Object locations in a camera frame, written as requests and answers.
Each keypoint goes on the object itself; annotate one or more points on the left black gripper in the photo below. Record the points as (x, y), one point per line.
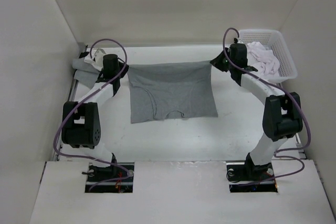
(125, 71)

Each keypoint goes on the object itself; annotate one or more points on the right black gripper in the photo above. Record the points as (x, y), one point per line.
(216, 62)

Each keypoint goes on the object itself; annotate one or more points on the grey tank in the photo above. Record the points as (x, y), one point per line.
(85, 73)
(171, 91)

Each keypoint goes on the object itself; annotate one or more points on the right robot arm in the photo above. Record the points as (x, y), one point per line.
(282, 118)

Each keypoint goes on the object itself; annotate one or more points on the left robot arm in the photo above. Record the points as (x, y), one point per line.
(82, 129)

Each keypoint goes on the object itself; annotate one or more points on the folded white tank top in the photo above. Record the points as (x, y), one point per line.
(89, 60)

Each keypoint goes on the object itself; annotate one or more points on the folded grey tank top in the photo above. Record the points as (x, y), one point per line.
(85, 73)

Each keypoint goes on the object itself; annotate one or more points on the white tank top in basket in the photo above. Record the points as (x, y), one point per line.
(263, 60)

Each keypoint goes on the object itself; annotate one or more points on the white plastic basket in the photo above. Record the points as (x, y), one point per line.
(272, 39)

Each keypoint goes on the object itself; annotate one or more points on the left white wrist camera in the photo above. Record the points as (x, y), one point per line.
(101, 54)

